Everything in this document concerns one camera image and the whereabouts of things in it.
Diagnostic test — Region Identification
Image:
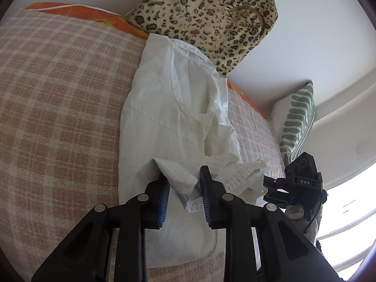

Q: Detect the beige plaid blanket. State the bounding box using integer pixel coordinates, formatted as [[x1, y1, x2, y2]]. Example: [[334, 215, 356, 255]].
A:
[[0, 7, 291, 282]]

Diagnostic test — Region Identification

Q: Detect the green striped white cushion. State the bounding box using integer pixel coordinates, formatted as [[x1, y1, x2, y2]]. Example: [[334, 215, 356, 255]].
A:
[[272, 81, 317, 165]]

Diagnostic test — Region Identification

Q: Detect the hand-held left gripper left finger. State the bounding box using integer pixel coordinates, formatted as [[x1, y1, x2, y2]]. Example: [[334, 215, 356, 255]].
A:
[[31, 179, 171, 282]]

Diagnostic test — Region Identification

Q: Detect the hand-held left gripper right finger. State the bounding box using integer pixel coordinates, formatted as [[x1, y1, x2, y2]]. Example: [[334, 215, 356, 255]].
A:
[[199, 165, 341, 282]]

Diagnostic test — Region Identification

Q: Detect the black cable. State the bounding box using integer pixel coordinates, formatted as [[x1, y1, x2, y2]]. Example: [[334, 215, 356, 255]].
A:
[[305, 198, 321, 233]]

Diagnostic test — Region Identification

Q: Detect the white shirt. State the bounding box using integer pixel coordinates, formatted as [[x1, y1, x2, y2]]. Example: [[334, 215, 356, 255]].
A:
[[117, 33, 268, 269]]

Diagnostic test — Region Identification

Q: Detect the orange patterned sheet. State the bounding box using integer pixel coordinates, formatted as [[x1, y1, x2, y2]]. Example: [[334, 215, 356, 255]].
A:
[[25, 2, 268, 120]]

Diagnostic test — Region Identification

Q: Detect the person's right hand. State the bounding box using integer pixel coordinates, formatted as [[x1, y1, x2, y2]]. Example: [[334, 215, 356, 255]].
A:
[[286, 202, 322, 243]]

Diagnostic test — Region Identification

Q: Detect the white framed window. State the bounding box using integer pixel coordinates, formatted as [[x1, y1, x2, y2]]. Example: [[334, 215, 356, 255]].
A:
[[315, 160, 376, 282]]

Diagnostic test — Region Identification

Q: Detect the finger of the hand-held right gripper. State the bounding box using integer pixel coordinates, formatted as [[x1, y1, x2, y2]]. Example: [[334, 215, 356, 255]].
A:
[[263, 192, 291, 210], [262, 175, 290, 193]]

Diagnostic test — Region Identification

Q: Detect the leopard print bag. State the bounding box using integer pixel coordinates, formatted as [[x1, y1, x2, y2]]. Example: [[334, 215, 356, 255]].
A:
[[126, 0, 279, 78]]

